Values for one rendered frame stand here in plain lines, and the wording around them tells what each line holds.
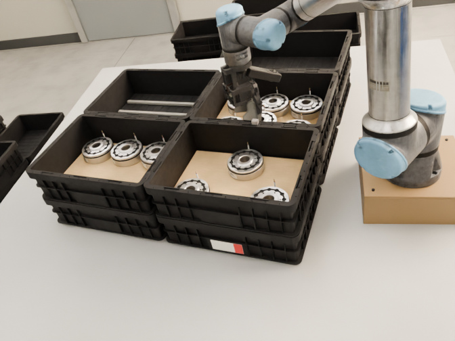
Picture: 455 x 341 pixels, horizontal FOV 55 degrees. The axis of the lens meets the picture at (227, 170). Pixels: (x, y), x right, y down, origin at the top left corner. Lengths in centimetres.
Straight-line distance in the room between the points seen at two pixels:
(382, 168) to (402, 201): 20
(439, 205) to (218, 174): 58
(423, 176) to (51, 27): 434
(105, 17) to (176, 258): 367
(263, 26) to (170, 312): 74
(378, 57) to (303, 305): 59
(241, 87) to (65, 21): 380
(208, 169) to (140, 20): 338
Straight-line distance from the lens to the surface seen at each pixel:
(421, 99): 113
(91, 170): 145
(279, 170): 124
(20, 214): 165
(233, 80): 126
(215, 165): 130
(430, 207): 123
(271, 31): 111
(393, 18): 90
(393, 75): 95
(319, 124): 122
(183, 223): 118
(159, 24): 451
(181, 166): 129
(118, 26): 467
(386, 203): 121
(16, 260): 150
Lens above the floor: 164
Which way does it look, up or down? 40 degrees down
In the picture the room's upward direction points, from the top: 13 degrees counter-clockwise
